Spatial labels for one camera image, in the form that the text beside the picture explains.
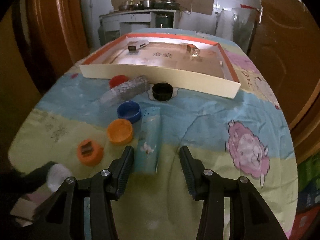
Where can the black bottle cap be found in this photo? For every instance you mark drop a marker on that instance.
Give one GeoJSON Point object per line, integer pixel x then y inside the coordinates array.
{"type": "Point", "coordinates": [162, 91]}

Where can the green cardboard carton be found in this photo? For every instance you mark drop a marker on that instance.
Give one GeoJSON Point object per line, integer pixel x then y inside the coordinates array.
{"type": "Point", "coordinates": [308, 183]}

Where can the white Hello Kitty box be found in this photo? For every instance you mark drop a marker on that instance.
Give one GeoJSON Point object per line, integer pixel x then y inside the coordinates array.
{"type": "Point", "coordinates": [137, 45]}

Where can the dark green air fryer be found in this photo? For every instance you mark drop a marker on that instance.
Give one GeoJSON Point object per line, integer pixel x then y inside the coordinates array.
{"type": "Point", "coordinates": [165, 20]}

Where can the steel cooking pot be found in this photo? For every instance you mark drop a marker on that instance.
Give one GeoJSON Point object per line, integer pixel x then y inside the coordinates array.
{"type": "Point", "coordinates": [147, 4]}

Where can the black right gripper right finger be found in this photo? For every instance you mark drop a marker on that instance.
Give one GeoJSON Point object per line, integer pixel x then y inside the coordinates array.
{"type": "Point", "coordinates": [193, 173]}

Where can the rolled clear plastic sheet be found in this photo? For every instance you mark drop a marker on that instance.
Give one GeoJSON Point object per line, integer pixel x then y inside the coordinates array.
{"type": "Point", "coordinates": [237, 25]}

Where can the red bottle cap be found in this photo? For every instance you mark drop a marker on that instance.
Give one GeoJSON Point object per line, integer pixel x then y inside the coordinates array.
{"type": "Point", "coordinates": [117, 80]}

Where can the light blue slim box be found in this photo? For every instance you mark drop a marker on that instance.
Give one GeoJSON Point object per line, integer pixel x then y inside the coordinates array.
{"type": "Point", "coordinates": [149, 142]}

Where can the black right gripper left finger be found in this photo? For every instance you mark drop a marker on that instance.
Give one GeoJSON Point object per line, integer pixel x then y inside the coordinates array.
{"type": "Point", "coordinates": [120, 170]}

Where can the white kitchen counter cabinet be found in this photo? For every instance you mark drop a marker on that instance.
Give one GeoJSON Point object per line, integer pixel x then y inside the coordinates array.
{"type": "Point", "coordinates": [116, 24]}

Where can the colourful cartoon sheep tablecloth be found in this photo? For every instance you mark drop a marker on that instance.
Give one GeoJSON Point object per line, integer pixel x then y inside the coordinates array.
{"type": "Point", "coordinates": [244, 136]}

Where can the white translucent cap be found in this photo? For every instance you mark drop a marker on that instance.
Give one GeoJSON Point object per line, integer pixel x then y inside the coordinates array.
{"type": "Point", "coordinates": [56, 176]}

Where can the black gas stove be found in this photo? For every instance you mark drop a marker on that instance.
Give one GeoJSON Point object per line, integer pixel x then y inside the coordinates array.
{"type": "Point", "coordinates": [167, 5]}

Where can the wooden door frame left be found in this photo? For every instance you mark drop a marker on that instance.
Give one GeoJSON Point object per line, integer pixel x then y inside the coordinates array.
{"type": "Point", "coordinates": [56, 26]}

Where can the plain orange bottle cap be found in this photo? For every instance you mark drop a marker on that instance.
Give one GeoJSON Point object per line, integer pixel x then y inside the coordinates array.
{"type": "Point", "coordinates": [120, 132]}

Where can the blue bottle cap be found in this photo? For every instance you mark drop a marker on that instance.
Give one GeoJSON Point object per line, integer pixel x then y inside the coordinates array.
{"type": "Point", "coordinates": [129, 110]}

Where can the orange cap with label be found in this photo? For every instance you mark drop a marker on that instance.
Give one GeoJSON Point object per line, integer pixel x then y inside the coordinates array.
{"type": "Point", "coordinates": [89, 153]}

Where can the brown wooden door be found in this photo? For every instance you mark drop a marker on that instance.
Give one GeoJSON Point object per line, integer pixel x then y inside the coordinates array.
{"type": "Point", "coordinates": [285, 50]}

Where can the shallow cardboard tray box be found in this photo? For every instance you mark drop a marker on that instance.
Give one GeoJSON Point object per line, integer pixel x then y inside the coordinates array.
{"type": "Point", "coordinates": [165, 59]}

